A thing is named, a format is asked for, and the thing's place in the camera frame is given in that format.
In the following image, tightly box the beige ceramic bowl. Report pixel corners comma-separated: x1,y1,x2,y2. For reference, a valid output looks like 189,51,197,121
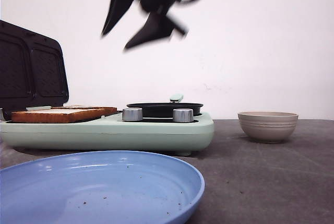
237,111,299,143

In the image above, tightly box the mint green breakfast maker base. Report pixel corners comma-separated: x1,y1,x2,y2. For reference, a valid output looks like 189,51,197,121
1,112,214,155

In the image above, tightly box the silver control knob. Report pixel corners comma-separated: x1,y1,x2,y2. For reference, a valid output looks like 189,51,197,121
122,108,143,122
173,109,194,123

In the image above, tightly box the left silver control knob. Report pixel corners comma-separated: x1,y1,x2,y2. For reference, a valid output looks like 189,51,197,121
122,108,143,122

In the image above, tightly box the breakfast maker hinged lid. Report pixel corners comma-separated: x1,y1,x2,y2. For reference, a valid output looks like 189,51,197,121
1,20,69,121

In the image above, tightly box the blue plate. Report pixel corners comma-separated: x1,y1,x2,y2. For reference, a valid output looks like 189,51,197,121
1,151,205,223

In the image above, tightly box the black frying pan green handle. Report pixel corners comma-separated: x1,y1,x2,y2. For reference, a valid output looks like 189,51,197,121
127,93,204,118

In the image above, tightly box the white bread slice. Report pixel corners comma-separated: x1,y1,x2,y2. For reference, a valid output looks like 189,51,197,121
63,105,117,116
11,109,105,123

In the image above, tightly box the right silver control knob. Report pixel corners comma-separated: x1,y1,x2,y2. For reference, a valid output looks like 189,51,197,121
173,109,194,123

